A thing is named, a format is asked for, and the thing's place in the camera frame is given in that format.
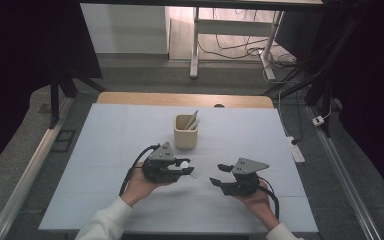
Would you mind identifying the white desk frame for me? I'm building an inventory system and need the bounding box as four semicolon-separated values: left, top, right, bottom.
189;6;285;82

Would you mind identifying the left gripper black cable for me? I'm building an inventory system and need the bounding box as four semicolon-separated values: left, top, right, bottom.
118;143;161;197

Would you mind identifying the black plug cable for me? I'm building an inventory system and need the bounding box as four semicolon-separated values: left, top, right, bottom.
290;89;305;146

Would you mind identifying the dark monitor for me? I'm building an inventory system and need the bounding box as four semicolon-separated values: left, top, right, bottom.
274;11;324;61

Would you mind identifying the person's right hand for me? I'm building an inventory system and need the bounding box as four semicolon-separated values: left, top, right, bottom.
234;179;281;231

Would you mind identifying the wooden table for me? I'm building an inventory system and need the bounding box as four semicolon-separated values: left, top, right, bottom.
95;91;275;110

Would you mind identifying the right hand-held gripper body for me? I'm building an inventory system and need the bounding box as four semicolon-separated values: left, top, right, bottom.
221;157;270;197

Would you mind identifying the black metal stand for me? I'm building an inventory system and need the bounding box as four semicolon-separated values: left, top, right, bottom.
263;13;364;108

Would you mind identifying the person's left hand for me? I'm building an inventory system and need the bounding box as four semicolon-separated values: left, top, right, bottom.
119;162;168;208

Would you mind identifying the aluminium rail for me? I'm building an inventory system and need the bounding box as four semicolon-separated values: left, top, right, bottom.
306;106;384;240
0;96;76;240

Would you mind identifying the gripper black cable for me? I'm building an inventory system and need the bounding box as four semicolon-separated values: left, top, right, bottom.
258;182;280;221
118;143;161;197

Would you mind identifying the white and clear pen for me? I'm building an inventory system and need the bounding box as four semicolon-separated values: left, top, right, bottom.
185;109;199;130

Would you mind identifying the white power strip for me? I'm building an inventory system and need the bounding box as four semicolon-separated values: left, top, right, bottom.
285;135;306;164

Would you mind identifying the black floor cable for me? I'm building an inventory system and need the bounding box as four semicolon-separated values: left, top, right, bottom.
198;8;298;68

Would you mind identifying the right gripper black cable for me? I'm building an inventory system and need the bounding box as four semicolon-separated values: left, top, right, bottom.
258;182;280;221

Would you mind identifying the beige pen holder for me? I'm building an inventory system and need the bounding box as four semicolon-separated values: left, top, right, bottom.
173;114;199;150

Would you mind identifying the black overhead bar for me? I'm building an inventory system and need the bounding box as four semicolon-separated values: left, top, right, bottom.
79;0;341;11

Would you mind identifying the dark curtain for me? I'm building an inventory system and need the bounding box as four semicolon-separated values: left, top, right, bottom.
0;0;103;181
323;0;384;208

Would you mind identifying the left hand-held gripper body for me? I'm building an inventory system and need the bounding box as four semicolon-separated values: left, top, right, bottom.
142;142;181;184

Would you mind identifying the black tripod stand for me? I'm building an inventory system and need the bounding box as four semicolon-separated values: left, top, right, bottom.
48;66;108;129

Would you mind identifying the white cabinet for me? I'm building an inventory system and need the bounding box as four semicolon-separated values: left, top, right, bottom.
79;3;171;55

